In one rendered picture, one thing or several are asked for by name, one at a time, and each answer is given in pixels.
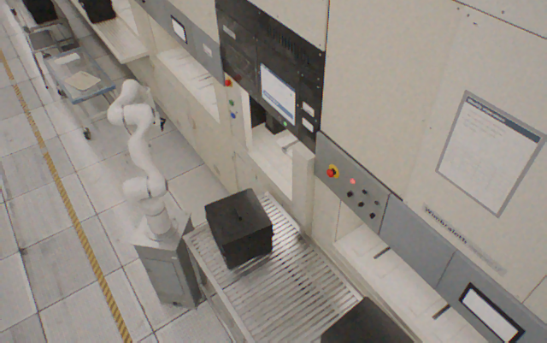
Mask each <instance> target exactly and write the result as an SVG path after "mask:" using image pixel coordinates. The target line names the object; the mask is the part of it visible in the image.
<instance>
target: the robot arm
mask: <svg viewBox="0 0 547 343"><path fill-rule="evenodd" d="M107 117H108V120H109V122H110V123H111V124H112V125H114V126H117V127H121V126H127V125H137V130H136V131H135V132H134V133H133V134H132V135H131V137H130V138H129V140H128V149H129V155H130V158H131V160H132V162H133V164H134V165H135V166H137V167H138V168H140V169H142V170H144V171H145V172H146V173H147V174H148V176H144V177H137V178H131V179H129V180H127V181H125V182H124V183H123V185H122V192H123V195H124V197H125V198H126V201H128V202H129V203H131V204H134V205H136V206H138V207H139V208H142V210H143V212H144V215H145V217H146V220H147V222H146V224H145V228H144V231H145V233H146V235H147V236H148V238H150V239H151V240H157V241H160V240H166V239H168V238H170V237H171V236H173V235H174V234H175V232H176V228H177V219H176V218H175V217H174V216H172V215H169V214H168V211H167V208H166V205H165V203H164V201H163V199H162V196H163V195H165V194H166V193H167V192H168V188H169V187H168V180H167V179H166V178H165V176H164V175H163V174H162V172H161V171H160V170H159V169H158V168H157V166H156V165H155V164H154V162H153V160H152V158H151V155H150V149H149V145H148V140H147V136H148V133H149V130H150V128H151V127H154V126H159V125H160V126H161V129H162V132H163V129H164V127H163V125H164V124H165V122H166V120H167V119H165V118H161V117H160V116H159V114H158V112H157V110H156V106H155V103H154V100H153V97H152V95H151V91H150V88H149V87H147V86H141V85H140V84H139V83H138V82H137V81H136V80H126V81H124V82H123V84H122V87H121V94H120V96H119V97H118V98H117V99H116V100H115V101H114V102H113V103H112V104H111V106H110V107H109V110H108V114H107ZM161 120H162V121H163V122H161Z"/></svg>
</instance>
